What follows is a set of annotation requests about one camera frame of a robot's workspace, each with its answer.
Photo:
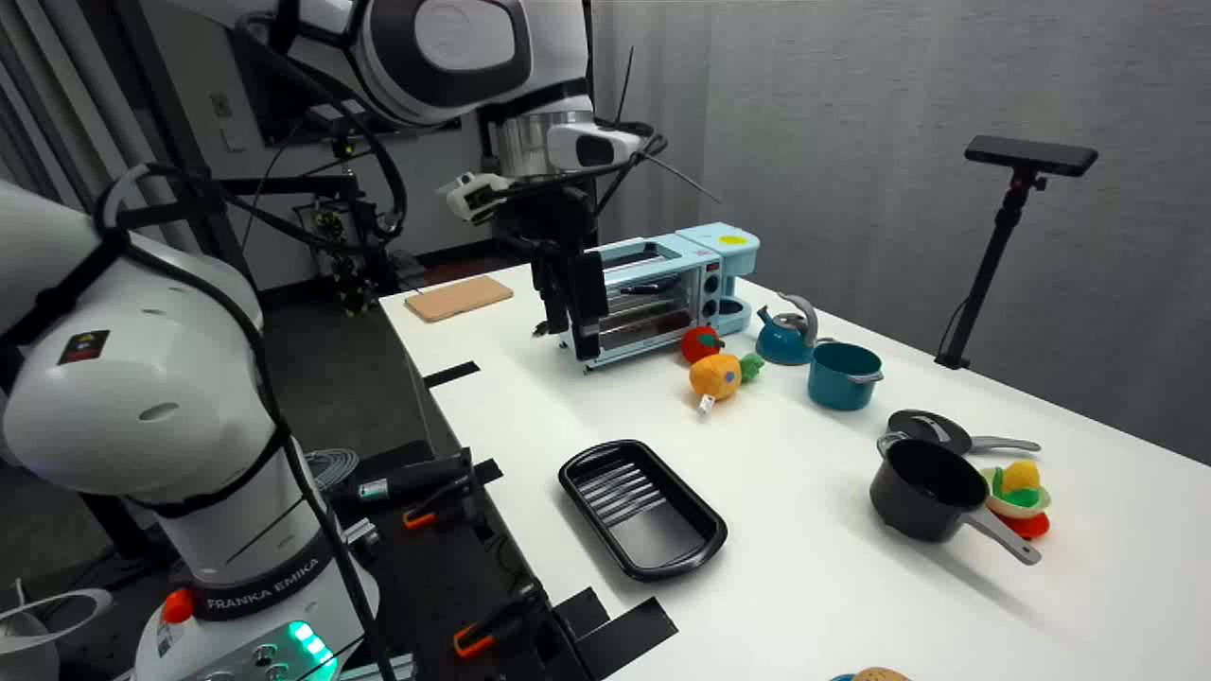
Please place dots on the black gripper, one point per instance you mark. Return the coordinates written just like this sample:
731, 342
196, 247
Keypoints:
553, 219

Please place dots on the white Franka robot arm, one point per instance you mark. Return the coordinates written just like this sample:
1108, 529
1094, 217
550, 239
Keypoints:
126, 364

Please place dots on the orange toy pineapple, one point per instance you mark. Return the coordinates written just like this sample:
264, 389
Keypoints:
718, 377

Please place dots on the blue toy pot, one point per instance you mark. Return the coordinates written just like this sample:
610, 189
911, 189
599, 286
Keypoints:
842, 377

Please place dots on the wooden cutting board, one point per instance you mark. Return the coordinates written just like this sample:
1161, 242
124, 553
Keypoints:
459, 299

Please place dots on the light blue toaster oven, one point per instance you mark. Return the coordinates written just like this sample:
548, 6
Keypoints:
666, 297

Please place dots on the red toy tomato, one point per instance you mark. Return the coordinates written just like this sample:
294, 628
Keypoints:
698, 342

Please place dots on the black ridged baking tray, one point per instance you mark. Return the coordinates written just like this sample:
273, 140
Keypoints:
642, 509

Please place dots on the small grey frying pan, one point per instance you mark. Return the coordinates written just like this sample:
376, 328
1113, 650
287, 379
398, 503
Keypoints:
934, 429

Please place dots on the black toy saucepan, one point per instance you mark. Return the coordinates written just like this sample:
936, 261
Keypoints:
930, 494

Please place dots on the toy burger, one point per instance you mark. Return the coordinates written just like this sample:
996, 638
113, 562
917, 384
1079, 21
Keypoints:
872, 674

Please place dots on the colourful toy food stack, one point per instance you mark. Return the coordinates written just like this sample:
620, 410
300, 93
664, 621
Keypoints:
1018, 494

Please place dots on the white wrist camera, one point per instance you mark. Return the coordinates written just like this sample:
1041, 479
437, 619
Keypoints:
480, 193

